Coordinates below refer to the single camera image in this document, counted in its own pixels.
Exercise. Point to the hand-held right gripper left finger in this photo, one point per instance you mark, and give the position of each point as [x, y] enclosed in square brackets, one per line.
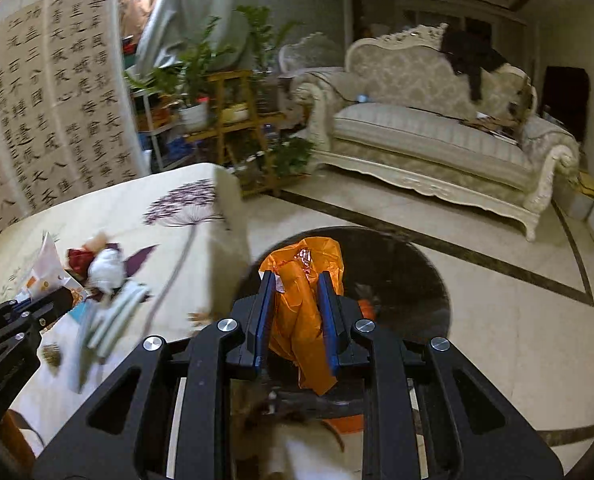
[266, 320]

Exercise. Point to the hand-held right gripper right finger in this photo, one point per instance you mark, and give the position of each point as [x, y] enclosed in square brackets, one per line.
[329, 325]

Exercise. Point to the orange plastic bag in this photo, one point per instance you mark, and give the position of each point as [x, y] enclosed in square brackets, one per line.
[299, 305]

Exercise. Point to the black round bin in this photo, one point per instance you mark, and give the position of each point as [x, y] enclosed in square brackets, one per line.
[402, 285]

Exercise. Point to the white snack wrapper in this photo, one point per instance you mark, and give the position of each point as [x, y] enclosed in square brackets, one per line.
[47, 260]

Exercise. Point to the small brown scrap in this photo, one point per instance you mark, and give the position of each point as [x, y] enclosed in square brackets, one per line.
[52, 357]

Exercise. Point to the red crumpled wrapper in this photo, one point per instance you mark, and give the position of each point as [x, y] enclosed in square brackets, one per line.
[79, 260]

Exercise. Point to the white green striped packet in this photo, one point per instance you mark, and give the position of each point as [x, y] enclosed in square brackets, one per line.
[117, 320]

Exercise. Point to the white crumpled tissue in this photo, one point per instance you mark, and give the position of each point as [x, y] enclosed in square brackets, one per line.
[107, 270]

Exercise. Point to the beige crumpled paper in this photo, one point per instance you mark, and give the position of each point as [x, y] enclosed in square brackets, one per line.
[97, 242]

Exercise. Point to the brown wooden furniture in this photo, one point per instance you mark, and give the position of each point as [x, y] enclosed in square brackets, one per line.
[14, 440]

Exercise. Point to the floral printed tablecloth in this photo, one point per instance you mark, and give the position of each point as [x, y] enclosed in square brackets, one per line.
[177, 230]

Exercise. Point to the small leafy plant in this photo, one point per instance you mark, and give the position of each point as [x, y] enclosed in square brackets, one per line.
[292, 155]

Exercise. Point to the blue crate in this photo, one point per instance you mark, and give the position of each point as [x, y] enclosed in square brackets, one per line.
[182, 150]

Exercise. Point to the yellow flower pot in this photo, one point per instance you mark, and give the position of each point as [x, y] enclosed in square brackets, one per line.
[234, 112]

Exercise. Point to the ornate cream sofa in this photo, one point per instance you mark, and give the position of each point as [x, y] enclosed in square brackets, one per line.
[417, 130]

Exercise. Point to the white metal rack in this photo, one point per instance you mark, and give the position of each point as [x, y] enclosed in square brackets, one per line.
[147, 115]

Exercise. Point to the potted plant in white pot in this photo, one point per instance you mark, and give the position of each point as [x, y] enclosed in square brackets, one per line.
[197, 115]

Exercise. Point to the wooden plant stand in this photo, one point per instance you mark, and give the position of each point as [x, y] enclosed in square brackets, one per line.
[249, 95]

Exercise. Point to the magazines on sofa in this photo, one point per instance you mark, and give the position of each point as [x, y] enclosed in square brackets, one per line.
[492, 127]

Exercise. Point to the ornate cream armchair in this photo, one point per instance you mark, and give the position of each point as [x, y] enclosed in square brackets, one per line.
[312, 55]

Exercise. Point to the tall green plant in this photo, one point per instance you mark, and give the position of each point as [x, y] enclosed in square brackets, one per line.
[262, 35]

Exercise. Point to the yellow cloth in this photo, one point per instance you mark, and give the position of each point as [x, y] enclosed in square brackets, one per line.
[587, 185]

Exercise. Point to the black garment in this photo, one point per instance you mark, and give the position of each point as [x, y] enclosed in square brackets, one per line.
[469, 55]

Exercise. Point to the grey curtain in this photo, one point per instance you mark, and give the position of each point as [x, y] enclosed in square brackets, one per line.
[202, 0]

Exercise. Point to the calligraphy wall hanging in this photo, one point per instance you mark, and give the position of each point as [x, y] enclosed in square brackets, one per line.
[52, 85]

